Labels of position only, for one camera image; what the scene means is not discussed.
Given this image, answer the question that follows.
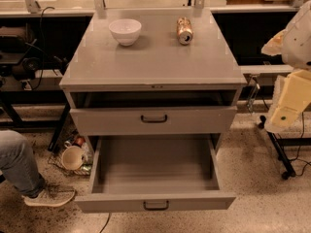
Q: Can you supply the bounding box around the grey drawer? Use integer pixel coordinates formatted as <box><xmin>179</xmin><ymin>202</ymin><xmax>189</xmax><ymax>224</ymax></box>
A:
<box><xmin>70</xmin><ymin>90</ymin><xmax>236</xmax><ymax>136</ymax></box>
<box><xmin>75</xmin><ymin>135</ymin><xmax>235</xmax><ymax>213</ymax></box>

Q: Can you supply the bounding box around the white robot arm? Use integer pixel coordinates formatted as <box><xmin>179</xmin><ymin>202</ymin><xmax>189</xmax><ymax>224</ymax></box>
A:
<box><xmin>261</xmin><ymin>1</ymin><xmax>311</xmax><ymax>133</ymax></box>

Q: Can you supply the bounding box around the grey top drawer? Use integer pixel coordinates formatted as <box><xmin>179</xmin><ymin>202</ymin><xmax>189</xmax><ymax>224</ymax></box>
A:
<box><xmin>70</xmin><ymin>90</ymin><xmax>236</xmax><ymax>136</ymax></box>

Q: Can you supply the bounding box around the grey drawer cabinet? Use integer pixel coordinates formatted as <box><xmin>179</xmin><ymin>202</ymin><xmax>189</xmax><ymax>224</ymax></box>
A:
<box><xmin>58</xmin><ymin>7</ymin><xmax>248</xmax><ymax>148</ymax></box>

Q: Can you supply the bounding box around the black wheeled stand base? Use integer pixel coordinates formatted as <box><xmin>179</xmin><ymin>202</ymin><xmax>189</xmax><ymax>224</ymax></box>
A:
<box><xmin>258</xmin><ymin>115</ymin><xmax>311</xmax><ymax>181</ymax></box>

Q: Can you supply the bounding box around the gold soda can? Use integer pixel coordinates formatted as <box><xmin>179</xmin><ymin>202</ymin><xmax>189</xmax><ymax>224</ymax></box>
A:
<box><xmin>177</xmin><ymin>17</ymin><xmax>193</xmax><ymax>46</ymax></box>

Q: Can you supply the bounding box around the white ceramic bowl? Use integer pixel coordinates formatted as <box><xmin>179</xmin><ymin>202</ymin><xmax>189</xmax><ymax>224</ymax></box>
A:
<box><xmin>109</xmin><ymin>18</ymin><xmax>142</xmax><ymax>47</ymax></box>

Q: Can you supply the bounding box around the green can on floor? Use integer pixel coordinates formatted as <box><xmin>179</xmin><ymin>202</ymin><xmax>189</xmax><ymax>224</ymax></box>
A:
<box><xmin>81</xmin><ymin>165</ymin><xmax>92</xmax><ymax>173</ymax></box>

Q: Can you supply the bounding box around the white mug on floor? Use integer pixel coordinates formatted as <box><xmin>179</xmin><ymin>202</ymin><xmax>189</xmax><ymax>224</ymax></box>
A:
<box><xmin>61</xmin><ymin>145</ymin><xmax>85</xmax><ymax>171</ymax></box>

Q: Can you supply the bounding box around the white sneaker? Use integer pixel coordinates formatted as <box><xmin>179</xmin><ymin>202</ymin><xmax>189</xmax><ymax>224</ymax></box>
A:
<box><xmin>24</xmin><ymin>184</ymin><xmax>76</xmax><ymax>208</ymax></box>

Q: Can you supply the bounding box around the person's leg in jeans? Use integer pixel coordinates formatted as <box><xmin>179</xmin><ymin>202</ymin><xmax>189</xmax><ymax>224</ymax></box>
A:
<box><xmin>0</xmin><ymin>130</ymin><xmax>45</xmax><ymax>198</ymax></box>

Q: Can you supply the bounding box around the metal bracket clamp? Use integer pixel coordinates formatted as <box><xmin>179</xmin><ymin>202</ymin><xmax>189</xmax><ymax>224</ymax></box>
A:
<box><xmin>246</xmin><ymin>75</ymin><xmax>260</xmax><ymax>114</ymax></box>

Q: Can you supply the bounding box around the black cable on right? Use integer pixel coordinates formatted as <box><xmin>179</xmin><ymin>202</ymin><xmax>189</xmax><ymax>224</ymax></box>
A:
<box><xmin>289</xmin><ymin>112</ymin><xmax>311</xmax><ymax>177</ymax></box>

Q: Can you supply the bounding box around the black floor cable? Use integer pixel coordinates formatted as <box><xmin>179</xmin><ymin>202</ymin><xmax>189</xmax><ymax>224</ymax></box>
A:
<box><xmin>98</xmin><ymin>213</ymin><xmax>112</xmax><ymax>233</ymax></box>

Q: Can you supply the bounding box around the wire basket on floor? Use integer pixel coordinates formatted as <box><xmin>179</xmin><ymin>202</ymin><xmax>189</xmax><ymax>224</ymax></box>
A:
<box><xmin>48</xmin><ymin>131</ymin><xmax>94</xmax><ymax>176</ymax></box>

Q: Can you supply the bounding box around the black cable on left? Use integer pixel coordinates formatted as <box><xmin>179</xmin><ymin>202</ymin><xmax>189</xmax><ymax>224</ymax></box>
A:
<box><xmin>22</xmin><ymin>6</ymin><xmax>64</xmax><ymax>91</ymax></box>

